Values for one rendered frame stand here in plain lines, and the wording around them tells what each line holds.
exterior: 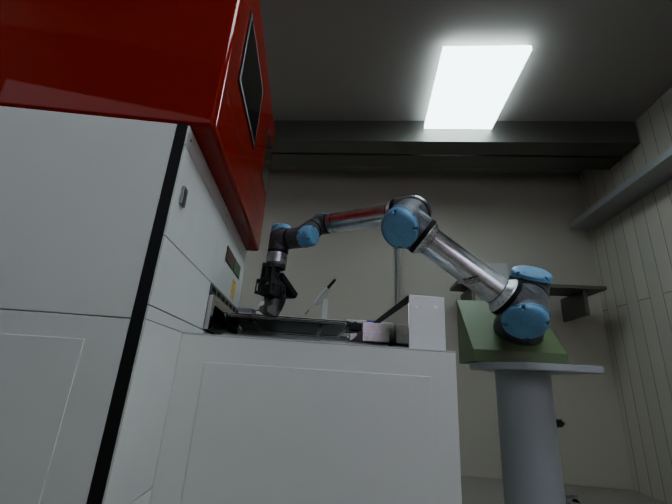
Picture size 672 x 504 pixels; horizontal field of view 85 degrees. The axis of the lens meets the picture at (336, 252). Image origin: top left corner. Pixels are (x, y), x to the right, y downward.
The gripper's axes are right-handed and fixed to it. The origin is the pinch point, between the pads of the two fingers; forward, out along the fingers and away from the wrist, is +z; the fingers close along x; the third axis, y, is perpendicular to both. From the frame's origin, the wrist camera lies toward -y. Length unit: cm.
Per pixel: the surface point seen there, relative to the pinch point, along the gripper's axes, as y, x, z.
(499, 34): -117, 64, -215
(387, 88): -127, -24, -211
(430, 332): 6, 59, 3
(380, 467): 20, 53, 32
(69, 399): 67, 21, 22
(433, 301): 6, 59, -5
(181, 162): 62, 26, -23
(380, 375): 20, 52, 14
